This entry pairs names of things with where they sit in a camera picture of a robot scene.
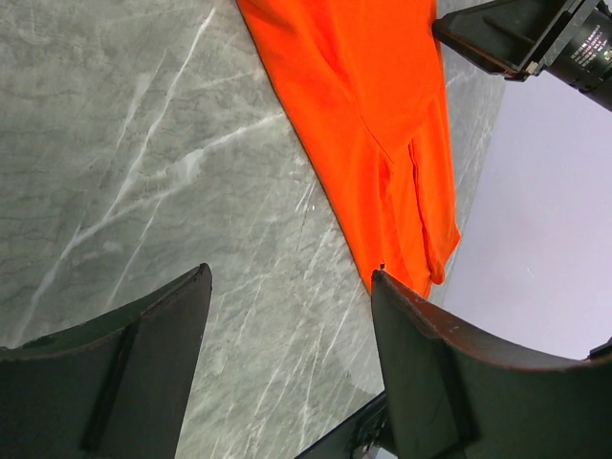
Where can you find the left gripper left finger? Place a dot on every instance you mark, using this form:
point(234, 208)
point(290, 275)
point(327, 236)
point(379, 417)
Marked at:
point(115, 386)

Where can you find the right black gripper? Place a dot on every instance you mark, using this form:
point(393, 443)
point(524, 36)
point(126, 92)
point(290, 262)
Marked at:
point(570, 40)

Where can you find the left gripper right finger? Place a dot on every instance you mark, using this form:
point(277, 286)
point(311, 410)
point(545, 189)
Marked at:
point(457, 391)

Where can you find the orange t-shirt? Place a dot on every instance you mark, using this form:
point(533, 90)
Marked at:
point(363, 85)

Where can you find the black base crossbar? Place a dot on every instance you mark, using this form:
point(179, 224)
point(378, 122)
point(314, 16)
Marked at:
point(362, 435)

